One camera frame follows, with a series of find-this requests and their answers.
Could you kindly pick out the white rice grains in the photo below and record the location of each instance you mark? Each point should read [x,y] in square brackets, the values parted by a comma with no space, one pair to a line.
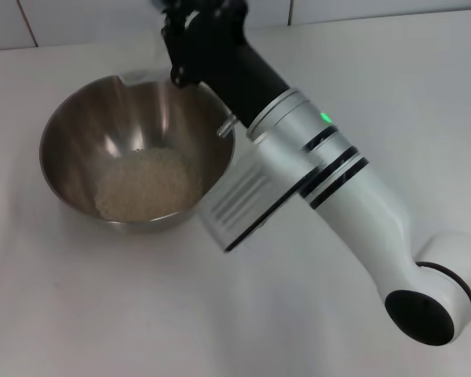
[149,184]

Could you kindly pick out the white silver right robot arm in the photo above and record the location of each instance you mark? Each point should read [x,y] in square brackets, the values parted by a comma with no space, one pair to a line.
[337,188]

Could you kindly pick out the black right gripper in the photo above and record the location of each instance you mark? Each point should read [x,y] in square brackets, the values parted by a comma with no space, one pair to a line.
[227,66]

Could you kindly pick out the stainless steel mixing bowl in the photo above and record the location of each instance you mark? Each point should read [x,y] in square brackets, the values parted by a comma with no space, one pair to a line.
[82,129]

